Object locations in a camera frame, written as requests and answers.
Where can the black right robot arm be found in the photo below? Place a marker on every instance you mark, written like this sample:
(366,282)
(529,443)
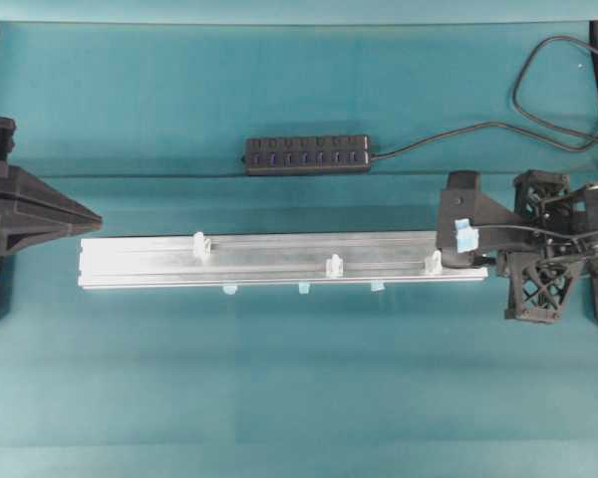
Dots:
(562,228)

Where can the white ring clip right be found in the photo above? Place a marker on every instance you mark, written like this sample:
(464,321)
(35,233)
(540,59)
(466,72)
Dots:
(433,264)

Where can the white ring clip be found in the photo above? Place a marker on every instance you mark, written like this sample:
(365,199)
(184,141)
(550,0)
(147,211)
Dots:
(433,264)
(334,267)
(201,245)

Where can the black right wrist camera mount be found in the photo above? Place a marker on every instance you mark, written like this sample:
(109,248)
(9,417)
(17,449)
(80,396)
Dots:
(471,224)

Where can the black multi-port USB hub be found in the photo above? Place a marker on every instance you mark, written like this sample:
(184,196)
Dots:
(308,155)

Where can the blue tape piece left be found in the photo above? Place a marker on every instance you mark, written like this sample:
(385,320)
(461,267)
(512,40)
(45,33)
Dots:
(230,289)

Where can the aluminium extrusion rail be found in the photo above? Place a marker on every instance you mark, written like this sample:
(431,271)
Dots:
(262,260)

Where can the blue tape piece middle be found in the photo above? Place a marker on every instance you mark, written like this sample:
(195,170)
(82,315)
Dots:
(304,288)

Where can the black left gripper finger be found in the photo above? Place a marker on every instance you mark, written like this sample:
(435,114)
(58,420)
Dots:
(39,213)

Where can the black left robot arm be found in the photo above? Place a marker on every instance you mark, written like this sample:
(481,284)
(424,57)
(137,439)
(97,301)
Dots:
(31,211)

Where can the white ring clip left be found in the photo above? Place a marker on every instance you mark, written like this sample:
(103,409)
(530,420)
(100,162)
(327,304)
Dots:
(201,245)

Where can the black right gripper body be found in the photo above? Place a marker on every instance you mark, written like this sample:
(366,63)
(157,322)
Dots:
(563,224)

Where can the white ring clip middle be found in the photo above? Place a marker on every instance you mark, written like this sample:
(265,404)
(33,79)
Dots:
(334,267)

